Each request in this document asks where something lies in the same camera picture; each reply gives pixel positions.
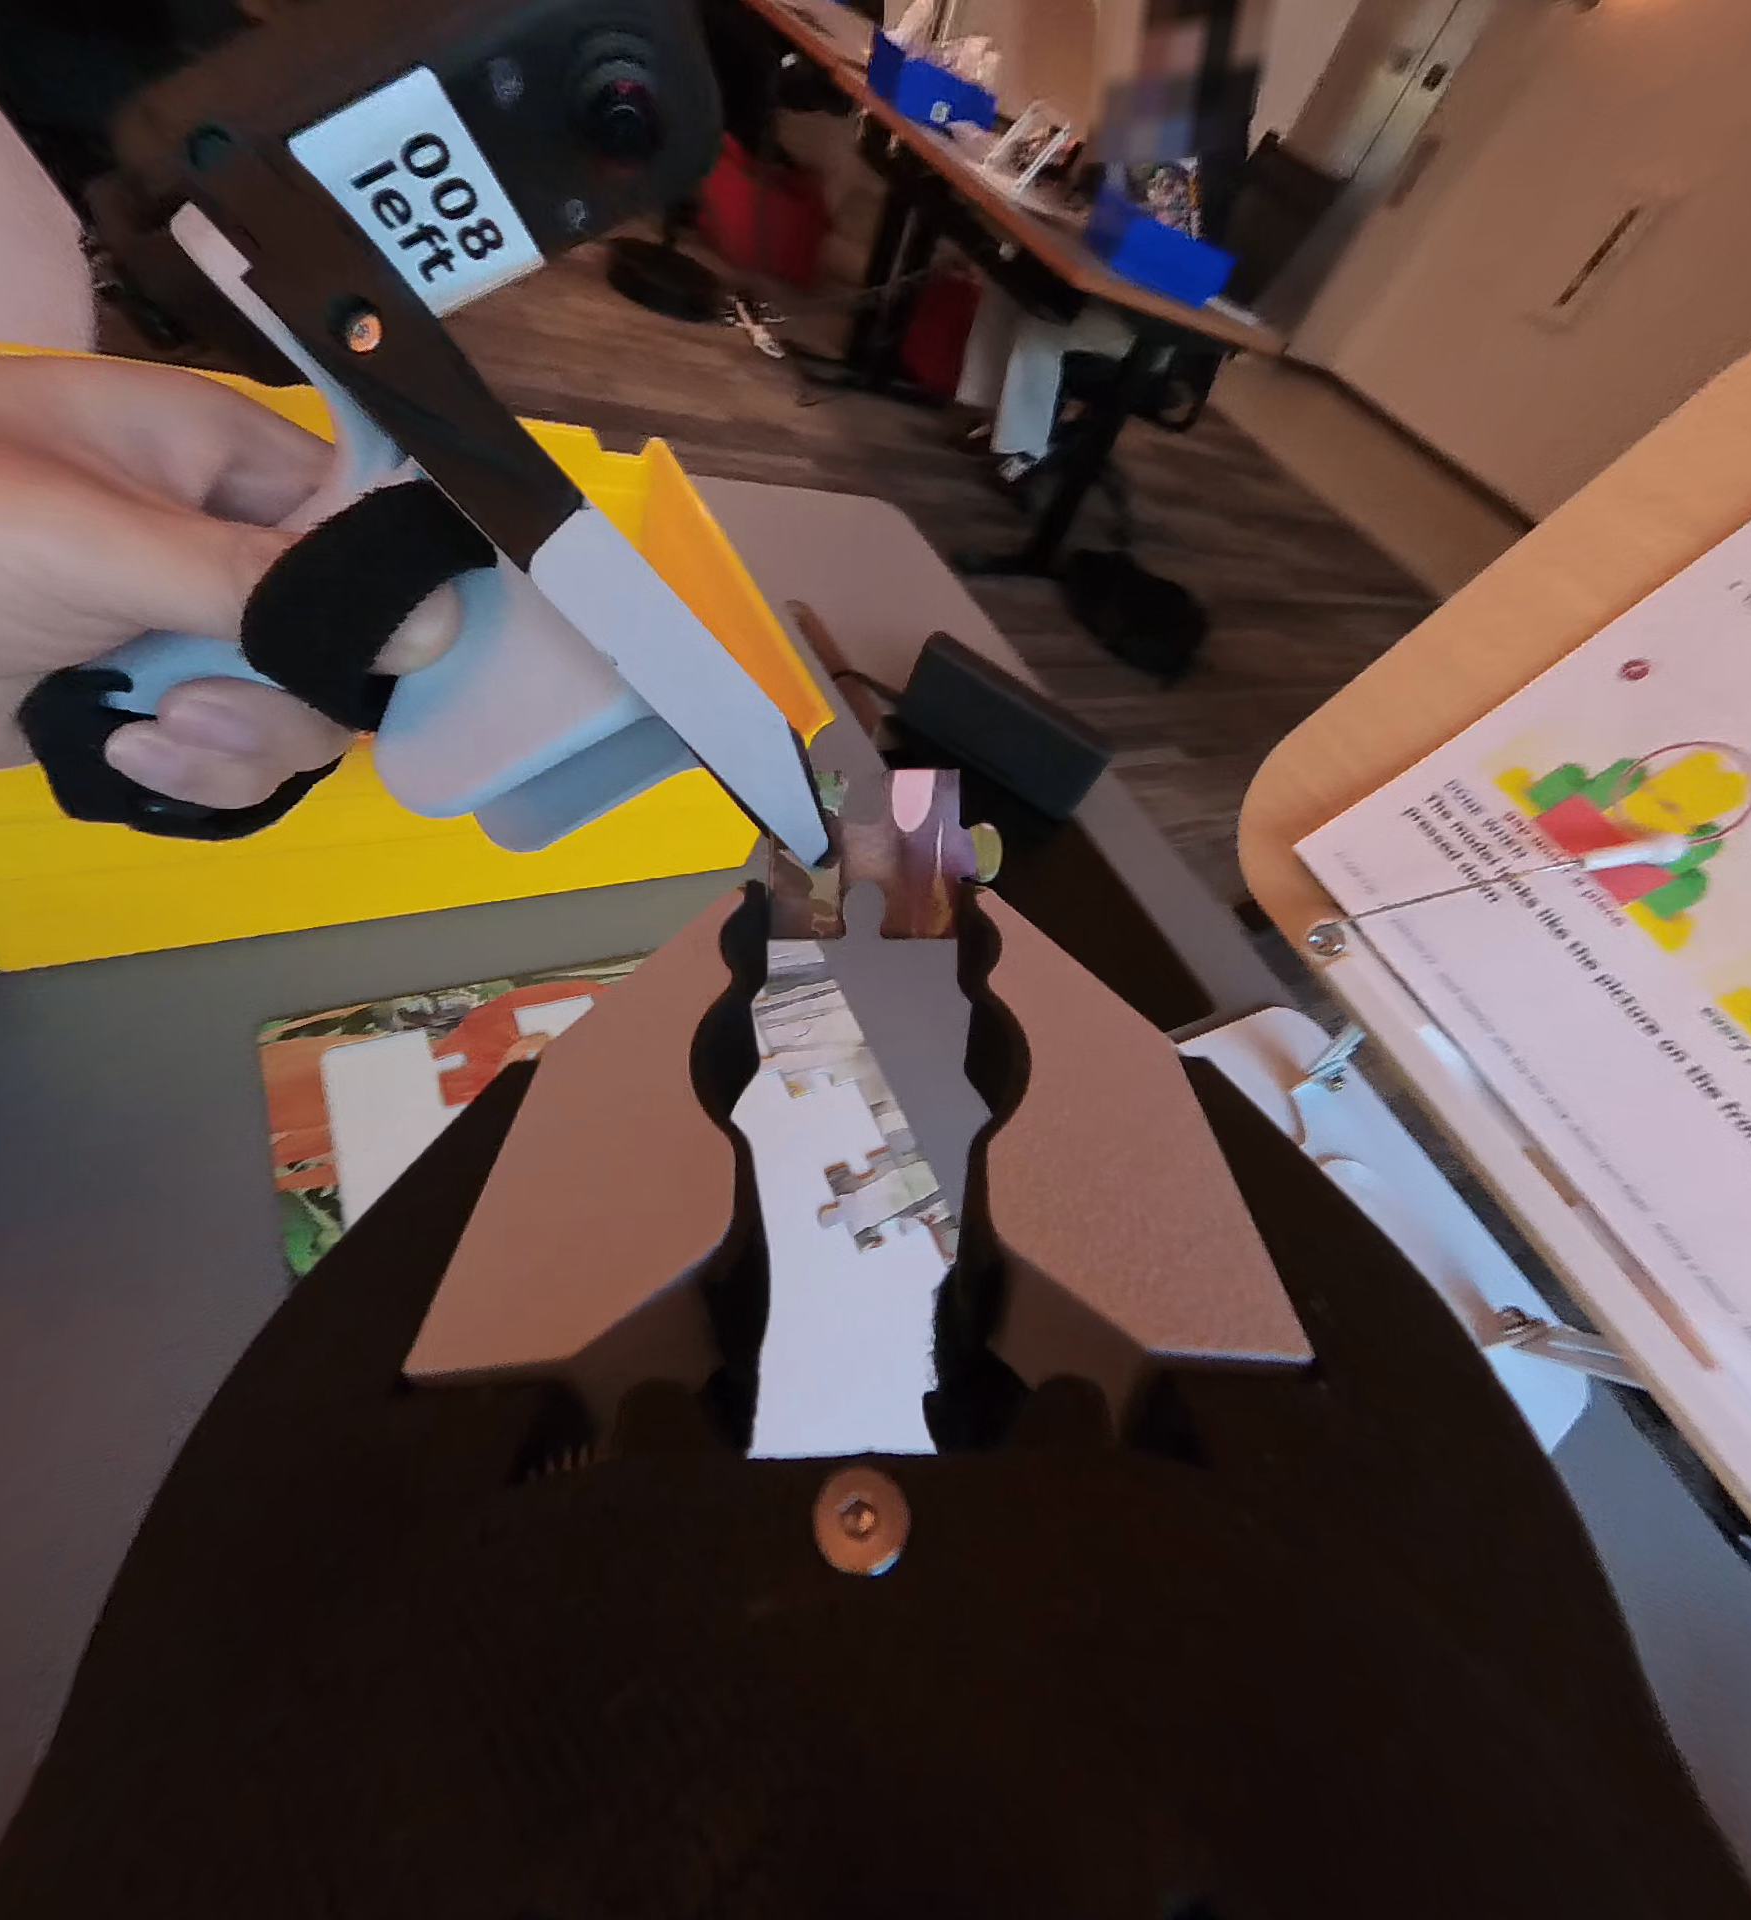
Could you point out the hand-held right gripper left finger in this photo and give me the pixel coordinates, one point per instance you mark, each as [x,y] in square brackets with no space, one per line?
[576,1199]

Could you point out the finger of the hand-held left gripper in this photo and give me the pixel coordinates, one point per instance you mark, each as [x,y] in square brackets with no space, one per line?
[666,660]
[590,787]

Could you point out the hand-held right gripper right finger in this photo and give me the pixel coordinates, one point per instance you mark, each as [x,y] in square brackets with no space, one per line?
[1146,1199]

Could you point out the red fan puzzle piece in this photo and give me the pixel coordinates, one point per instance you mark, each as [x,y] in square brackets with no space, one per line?
[506,1034]

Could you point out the puzzle frame board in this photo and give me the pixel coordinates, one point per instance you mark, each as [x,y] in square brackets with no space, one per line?
[831,1351]

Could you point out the purple pink puzzle piece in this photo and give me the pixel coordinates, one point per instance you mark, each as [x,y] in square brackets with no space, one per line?
[914,856]

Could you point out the yellow plastic bin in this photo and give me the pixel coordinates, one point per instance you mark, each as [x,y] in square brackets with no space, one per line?
[292,883]

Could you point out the wood-edged office desk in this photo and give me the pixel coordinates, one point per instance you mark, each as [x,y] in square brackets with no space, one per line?
[997,210]

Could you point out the person's left hand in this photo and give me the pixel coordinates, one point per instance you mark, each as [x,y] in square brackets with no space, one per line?
[66,510]

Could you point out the grey brown puzzle piece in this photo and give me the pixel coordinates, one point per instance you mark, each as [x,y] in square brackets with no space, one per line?
[899,1199]

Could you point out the grey striped puzzle piece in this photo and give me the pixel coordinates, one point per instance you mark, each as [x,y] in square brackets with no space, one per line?
[809,1020]

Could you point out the black pole stand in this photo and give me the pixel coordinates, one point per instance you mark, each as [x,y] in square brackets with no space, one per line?
[660,277]

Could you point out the black power adapter box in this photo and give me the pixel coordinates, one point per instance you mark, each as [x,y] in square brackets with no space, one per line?
[997,719]

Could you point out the red bag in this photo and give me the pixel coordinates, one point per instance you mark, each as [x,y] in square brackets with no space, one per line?
[941,331]
[764,210]

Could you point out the black bag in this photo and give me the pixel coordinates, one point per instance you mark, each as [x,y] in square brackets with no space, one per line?
[1138,609]

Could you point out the printed instruction sheet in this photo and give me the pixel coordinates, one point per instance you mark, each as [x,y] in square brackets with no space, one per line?
[1642,974]

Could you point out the blue tray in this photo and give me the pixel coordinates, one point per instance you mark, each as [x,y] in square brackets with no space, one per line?
[936,82]
[1170,263]

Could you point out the clear acrylic stand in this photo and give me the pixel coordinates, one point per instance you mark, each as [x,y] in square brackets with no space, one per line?
[1034,142]

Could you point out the picture puzzle box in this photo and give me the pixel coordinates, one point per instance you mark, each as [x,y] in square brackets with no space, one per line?
[1165,193]

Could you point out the black office chair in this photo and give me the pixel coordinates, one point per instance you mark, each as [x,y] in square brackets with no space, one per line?
[1280,224]

